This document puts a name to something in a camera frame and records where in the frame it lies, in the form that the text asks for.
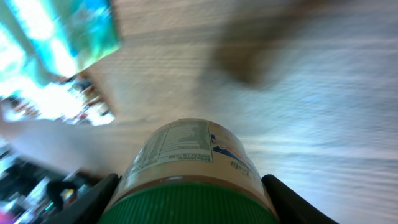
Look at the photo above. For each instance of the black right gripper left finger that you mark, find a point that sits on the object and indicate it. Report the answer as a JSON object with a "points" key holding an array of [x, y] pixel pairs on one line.
{"points": [[89, 207]]}

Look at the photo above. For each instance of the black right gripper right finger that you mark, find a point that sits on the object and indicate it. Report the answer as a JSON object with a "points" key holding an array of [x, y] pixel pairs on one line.
{"points": [[290, 206]]}

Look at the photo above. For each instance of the green lid white jar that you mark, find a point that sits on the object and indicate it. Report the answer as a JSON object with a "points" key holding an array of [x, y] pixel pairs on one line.
{"points": [[191, 171]]}

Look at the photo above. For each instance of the white labelled snack packet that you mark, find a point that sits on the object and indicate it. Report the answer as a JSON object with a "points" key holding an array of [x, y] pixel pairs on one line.
{"points": [[75, 100]]}

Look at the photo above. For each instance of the teal snack packet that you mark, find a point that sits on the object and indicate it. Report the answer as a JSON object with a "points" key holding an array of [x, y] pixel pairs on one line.
{"points": [[42, 40]]}

